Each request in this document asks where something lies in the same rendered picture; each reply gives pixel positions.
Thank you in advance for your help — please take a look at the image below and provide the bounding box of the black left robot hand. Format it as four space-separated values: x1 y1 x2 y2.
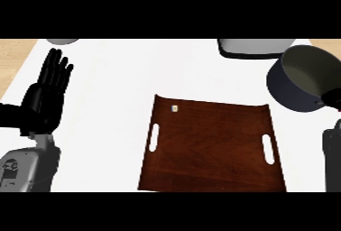
0 47 75 137

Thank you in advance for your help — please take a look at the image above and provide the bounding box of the dark brown wooden tray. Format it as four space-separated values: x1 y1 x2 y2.
137 94 288 193

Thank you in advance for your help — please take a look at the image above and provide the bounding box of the dark grey pot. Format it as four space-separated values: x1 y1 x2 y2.
266 44 341 113

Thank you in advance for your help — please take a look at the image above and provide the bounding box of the grey round object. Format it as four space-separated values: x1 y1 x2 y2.
46 39 81 46

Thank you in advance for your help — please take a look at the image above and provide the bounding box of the grey appliance with black rim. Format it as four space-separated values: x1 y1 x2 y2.
216 39 297 60

